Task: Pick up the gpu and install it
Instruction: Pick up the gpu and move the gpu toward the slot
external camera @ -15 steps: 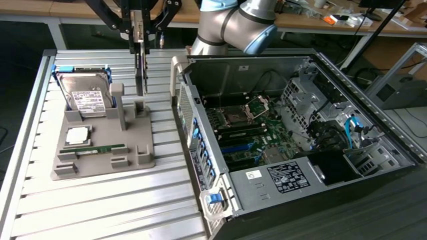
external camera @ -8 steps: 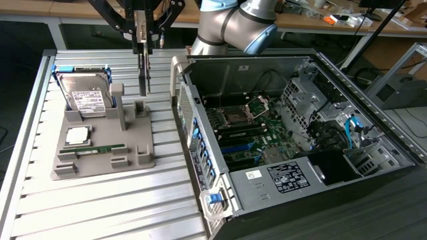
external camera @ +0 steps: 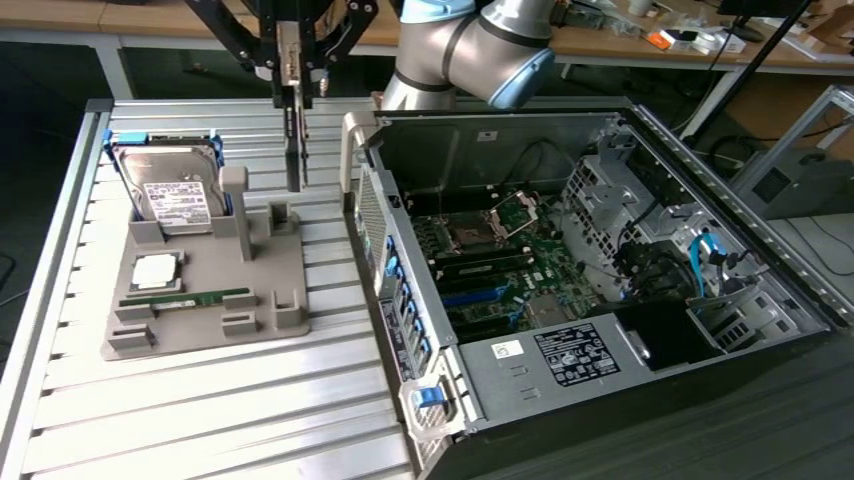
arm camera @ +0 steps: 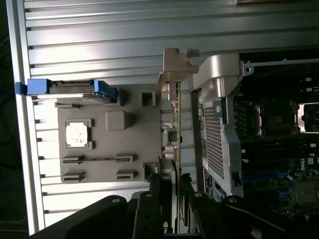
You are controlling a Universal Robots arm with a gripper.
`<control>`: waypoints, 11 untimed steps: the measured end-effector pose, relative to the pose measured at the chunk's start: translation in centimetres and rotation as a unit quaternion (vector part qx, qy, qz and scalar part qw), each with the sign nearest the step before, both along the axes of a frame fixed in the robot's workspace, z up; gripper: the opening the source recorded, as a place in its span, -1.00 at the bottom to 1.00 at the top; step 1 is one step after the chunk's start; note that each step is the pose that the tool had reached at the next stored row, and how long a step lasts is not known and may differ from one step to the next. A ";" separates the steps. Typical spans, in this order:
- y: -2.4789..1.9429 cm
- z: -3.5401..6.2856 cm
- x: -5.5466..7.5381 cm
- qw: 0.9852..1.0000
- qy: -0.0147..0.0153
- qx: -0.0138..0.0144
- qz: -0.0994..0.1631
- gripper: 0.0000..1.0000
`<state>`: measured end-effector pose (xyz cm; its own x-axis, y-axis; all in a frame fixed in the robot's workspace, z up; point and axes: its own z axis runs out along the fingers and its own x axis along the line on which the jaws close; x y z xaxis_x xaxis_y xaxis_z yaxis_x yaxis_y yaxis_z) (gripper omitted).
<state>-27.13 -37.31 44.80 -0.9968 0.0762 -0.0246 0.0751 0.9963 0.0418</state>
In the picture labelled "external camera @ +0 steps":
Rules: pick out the green graphics card black fan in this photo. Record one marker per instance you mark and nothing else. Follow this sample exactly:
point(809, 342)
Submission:
point(294, 150)

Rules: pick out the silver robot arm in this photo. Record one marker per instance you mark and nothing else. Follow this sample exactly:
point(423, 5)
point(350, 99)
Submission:
point(454, 45)

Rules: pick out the wooden desk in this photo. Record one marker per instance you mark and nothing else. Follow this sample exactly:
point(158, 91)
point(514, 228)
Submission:
point(67, 17)

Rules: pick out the hard disk in blue carrier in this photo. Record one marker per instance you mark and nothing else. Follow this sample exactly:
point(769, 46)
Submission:
point(174, 175)

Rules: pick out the metal socket cover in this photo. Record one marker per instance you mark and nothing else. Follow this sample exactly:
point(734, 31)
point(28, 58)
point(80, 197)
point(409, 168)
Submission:
point(507, 203)

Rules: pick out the CPU socket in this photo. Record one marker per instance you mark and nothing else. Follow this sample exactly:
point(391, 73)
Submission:
point(470, 231)

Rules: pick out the black RAM slot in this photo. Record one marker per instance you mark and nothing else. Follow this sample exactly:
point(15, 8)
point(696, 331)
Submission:
point(477, 259)
point(487, 271)

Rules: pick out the silver CPU chip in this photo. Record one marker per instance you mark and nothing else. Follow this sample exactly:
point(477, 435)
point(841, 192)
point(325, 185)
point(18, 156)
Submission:
point(156, 272)

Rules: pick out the white cup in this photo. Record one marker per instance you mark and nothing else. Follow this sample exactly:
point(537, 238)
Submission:
point(642, 5)

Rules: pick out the green RAM stick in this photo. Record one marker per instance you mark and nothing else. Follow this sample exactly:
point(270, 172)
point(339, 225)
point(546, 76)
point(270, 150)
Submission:
point(194, 299)

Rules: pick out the black expansion slot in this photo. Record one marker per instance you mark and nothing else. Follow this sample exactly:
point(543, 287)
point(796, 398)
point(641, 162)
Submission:
point(467, 286)

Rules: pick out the orange and black box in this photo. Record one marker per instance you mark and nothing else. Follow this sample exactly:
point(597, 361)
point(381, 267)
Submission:
point(668, 40)

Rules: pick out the silver disk bay cage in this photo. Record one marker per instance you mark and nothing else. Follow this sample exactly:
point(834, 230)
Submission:
point(608, 200)

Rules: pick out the blue expansion slot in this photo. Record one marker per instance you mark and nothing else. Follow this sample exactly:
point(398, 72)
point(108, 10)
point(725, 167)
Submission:
point(470, 297)

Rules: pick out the grey plastic parts rack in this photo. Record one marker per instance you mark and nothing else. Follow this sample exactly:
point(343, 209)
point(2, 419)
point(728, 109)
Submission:
point(201, 320)

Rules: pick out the green motherboard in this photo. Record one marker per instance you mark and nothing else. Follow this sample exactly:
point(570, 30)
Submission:
point(554, 270)

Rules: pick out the white box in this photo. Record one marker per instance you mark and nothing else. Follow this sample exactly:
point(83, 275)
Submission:
point(724, 45)

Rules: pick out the silver chipset heatsink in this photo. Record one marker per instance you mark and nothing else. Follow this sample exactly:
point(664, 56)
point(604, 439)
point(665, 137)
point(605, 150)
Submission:
point(550, 310)

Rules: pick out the black tripod pole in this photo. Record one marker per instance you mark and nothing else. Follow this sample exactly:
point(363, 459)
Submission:
point(746, 70)

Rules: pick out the black monitor stand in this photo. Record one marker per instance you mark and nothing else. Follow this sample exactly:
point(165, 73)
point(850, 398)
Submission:
point(748, 30)

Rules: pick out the blue case release latch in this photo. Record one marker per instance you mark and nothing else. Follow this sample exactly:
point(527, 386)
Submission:
point(426, 398)

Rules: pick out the silver power supply unit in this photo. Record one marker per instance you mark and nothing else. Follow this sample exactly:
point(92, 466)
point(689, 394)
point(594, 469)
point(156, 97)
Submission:
point(507, 380)

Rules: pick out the black plastic shroud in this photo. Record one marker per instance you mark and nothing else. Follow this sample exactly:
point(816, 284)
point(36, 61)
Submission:
point(668, 335)

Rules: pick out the grey computer tower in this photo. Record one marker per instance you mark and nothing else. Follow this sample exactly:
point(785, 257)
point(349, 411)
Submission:
point(801, 185)

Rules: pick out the brown cardboard piece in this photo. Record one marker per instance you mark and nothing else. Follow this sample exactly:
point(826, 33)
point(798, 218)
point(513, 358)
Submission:
point(834, 25)

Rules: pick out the silver slotted disk bay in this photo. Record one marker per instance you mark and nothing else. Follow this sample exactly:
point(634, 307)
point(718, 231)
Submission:
point(734, 325)

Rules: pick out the open black PC case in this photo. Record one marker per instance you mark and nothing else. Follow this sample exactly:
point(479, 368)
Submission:
point(534, 450)

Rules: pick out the aluminium profile frame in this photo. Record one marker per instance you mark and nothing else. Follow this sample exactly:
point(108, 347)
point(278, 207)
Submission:
point(828, 100)

